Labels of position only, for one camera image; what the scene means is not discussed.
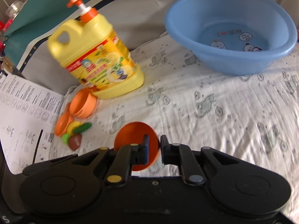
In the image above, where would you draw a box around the dark orange small bowl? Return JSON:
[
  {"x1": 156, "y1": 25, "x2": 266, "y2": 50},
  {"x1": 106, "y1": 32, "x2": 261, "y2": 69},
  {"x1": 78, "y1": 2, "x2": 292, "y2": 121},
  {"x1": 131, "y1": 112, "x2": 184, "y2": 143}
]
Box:
[{"x1": 113, "y1": 121, "x2": 160, "y2": 171}]

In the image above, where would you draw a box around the white instruction sheet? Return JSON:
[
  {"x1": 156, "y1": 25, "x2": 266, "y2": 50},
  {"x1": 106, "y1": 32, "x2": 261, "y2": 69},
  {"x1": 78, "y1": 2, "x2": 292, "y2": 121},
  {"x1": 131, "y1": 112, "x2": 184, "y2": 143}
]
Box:
[{"x1": 1, "y1": 74, "x2": 64, "y2": 175}]

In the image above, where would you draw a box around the yellow toy banana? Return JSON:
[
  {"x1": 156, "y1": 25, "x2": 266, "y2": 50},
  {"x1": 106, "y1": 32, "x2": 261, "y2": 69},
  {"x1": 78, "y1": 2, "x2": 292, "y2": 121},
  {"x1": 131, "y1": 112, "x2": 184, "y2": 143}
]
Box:
[{"x1": 66, "y1": 121, "x2": 83, "y2": 135}]

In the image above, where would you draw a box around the yellow detergent jug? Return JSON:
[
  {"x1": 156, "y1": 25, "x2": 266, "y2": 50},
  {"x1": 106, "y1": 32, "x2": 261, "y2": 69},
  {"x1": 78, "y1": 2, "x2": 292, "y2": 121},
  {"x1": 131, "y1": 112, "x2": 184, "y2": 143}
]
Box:
[{"x1": 47, "y1": 0, "x2": 144, "y2": 99}]

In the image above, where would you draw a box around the white cat-print cloth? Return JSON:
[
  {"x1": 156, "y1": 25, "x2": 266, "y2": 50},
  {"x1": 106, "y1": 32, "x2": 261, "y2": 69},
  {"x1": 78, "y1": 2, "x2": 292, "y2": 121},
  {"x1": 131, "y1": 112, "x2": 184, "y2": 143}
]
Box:
[{"x1": 41, "y1": 31, "x2": 299, "y2": 222}]

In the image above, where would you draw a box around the light orange shallow dish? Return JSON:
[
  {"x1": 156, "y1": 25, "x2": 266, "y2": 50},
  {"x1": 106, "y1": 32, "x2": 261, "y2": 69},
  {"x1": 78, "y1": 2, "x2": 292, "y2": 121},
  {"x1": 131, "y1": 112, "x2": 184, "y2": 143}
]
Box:
[{"x1": 54, "y1": 103, "x2": 73, "y2": 136}]

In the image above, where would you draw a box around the large blue plastic basin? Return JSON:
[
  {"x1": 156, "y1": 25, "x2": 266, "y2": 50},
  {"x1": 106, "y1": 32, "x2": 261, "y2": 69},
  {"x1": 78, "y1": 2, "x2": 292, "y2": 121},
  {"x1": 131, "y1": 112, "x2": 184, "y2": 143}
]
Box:
[{"x1": 165, "y1": 0, "x2": 297, "y2": 76}]

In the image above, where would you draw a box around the light orange bowl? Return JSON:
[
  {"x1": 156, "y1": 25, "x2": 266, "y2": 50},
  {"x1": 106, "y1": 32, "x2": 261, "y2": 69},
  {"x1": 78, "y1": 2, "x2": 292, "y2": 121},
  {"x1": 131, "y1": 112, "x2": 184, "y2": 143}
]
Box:
[{"x1": 70, "y1": 88, "x2": 97, "y2": 119}]

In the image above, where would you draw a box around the dark green toy cucumber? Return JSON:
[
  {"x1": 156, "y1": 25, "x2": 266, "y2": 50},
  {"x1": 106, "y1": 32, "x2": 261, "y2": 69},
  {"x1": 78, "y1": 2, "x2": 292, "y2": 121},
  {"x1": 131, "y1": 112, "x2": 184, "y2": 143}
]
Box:
[{"x1": 75, "y1": 122, "x2": 92, "y2": 133}]

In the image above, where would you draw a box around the green toy vegetable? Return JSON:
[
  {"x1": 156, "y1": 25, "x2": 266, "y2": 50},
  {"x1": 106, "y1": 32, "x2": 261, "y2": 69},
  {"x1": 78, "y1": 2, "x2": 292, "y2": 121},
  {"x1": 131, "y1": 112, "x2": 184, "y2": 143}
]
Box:
[{"x1": 61, "y1": 133, "x2": 71, "y2": 145}]

